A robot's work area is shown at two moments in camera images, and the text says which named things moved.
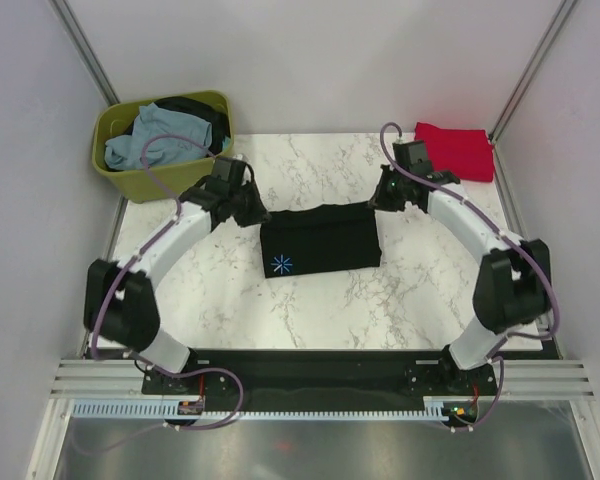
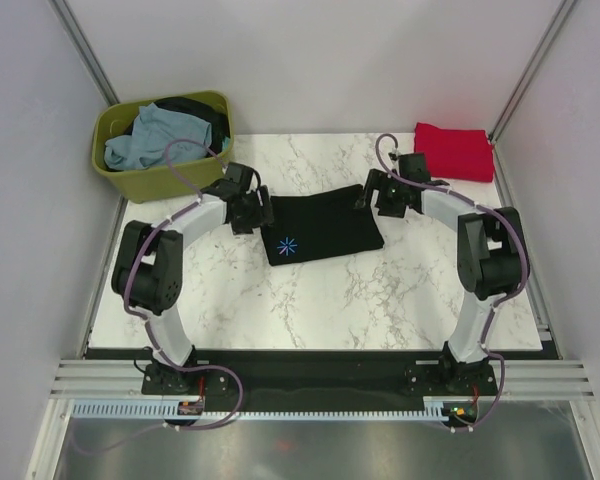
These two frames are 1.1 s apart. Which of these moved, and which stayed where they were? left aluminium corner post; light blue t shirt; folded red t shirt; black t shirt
Moved: black t shirt
Stayed: folded red t shirt; light blue t shirt; left aluminium corner post
